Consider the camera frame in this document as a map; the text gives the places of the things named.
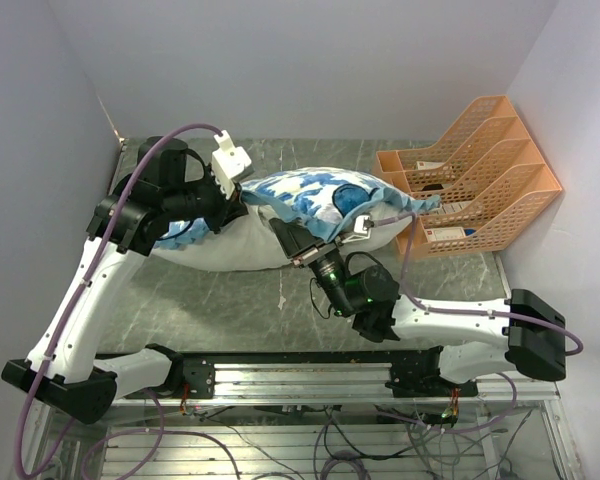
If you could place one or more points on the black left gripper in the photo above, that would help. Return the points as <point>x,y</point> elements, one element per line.
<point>226,210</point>

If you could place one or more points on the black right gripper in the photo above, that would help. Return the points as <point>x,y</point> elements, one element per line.
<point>300,242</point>

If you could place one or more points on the blue houndstooth bear pillowcase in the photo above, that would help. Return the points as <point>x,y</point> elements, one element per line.
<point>324,192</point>

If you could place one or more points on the white pillow insert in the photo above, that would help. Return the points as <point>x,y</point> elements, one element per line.
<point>249,243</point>

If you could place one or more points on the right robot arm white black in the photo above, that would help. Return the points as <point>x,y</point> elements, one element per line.
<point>520,333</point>

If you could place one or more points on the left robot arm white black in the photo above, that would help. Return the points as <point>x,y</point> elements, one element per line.
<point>62,370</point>

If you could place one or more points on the white red box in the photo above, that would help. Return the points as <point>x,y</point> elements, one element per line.
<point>444,234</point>

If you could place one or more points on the white box in back slot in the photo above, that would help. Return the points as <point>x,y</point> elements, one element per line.
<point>428,165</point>

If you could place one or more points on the orange plastic file organizer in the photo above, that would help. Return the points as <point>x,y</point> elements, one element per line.
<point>494,183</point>

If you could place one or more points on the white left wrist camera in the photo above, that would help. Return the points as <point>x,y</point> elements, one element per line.
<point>230,164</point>

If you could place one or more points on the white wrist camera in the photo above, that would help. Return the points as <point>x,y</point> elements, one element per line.
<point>358,231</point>
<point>230,164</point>

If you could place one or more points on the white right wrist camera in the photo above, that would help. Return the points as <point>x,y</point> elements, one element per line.
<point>358,231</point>

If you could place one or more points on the aluminium rail frame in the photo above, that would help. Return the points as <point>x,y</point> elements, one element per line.
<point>331,383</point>

